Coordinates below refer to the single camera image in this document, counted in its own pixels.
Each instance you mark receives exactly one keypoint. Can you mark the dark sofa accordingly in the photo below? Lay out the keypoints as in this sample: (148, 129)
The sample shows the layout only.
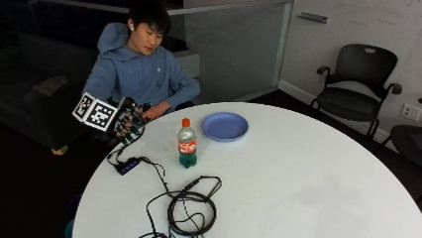
(39, 99)

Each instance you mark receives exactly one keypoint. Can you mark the black office chair with armrests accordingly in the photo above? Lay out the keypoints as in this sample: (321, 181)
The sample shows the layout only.
(352, 95)

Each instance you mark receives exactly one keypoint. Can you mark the grey object on sofa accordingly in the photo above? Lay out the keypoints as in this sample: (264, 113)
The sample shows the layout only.
(51, 86)

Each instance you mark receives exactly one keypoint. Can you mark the the person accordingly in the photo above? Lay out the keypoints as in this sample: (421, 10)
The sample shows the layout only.
(136, 72)

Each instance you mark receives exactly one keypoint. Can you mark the white earbud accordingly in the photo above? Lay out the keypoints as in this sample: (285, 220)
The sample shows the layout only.
(131, 27)

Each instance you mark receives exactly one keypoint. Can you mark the black hub box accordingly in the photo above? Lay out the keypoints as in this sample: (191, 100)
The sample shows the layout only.
(127, 166)

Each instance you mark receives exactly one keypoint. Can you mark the white wall socket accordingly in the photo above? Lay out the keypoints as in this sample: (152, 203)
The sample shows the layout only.
(410, 112)

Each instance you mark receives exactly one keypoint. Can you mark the white cube of black markers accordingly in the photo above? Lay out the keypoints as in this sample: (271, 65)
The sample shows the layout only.
(98, 112)

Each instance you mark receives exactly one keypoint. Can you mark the blue plastic plate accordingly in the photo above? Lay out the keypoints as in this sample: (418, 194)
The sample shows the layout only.
(225, 127)

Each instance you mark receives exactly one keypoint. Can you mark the glass partition panel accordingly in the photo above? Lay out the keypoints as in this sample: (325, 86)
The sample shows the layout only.
(233, 49)

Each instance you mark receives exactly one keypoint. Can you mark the green bottle with orange cap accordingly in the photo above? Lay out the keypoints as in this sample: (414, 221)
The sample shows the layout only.
(187, 145)

